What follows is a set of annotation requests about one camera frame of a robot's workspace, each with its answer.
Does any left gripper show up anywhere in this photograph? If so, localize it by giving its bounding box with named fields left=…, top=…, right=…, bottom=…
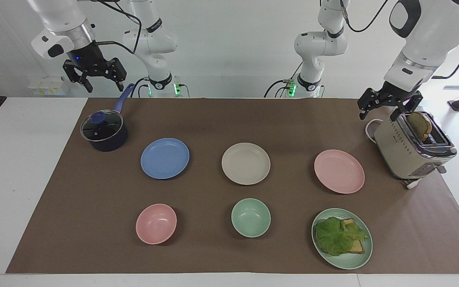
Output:
left=357, top=81, right=424, bottom=122

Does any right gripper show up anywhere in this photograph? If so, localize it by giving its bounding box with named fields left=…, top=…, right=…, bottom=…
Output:
left=63, top=41, right=128, bottom=93

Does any brown bread slice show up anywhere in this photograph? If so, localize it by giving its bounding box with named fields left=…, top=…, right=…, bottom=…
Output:
left=407, top=112, right=433, bottom=141

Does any white socket box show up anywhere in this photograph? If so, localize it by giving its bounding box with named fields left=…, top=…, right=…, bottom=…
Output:
left=28, top=76, right=69, bottom=96

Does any beige toaster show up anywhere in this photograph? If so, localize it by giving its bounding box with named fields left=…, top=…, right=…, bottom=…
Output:
left=374, top=111, right=458, bottom=190

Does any glass lid with blue knob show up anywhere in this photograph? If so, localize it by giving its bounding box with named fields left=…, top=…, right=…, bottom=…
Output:
left=80, top=110, right=124, bottom=142

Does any dark blue saucepan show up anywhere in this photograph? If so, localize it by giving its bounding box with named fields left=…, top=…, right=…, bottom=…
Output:
left=80, top=83, right=135, bottom=152

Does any pink plate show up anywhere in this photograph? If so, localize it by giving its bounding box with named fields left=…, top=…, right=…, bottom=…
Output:
left=314, top=149, right=365, bottom=195

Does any blue plate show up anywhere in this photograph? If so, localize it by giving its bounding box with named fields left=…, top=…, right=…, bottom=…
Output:
left=140, top=138, right=190, bottom=180

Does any green lettuce leaf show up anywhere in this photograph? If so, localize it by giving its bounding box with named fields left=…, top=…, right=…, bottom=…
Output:
left=315, top=216, right=370, bottom=257

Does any toast slice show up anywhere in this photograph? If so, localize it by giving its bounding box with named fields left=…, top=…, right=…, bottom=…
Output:
left=340, top=218, right=366, bottom=254

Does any beige plate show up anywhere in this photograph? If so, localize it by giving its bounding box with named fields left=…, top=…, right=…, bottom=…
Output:
left=221, top=142, right=271, bottom=185

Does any pink bowl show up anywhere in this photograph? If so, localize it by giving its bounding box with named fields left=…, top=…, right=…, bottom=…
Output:
left=135, top=203, right=177, bottom=245

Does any green plate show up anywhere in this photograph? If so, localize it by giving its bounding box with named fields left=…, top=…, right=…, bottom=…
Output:
left=312, top=208, right=373, bottom=270

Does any green bowl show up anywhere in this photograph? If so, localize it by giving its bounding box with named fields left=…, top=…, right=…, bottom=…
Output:
left=231, top=198, right=271, bottom=238

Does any white power cable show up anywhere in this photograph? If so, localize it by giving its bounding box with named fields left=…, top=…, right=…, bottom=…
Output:
left=365, top=118, right=384, bottom=143

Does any black cable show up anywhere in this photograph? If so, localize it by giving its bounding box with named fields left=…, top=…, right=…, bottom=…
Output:
left=340, top=0, right=390, bottom=33
left=264, top=62, right=304, bottom=98
left=89, top=0, right=143, bottom=55
left=130, top=77, right=151, bottom=98
left=431, top=29, right=459, bottom=80

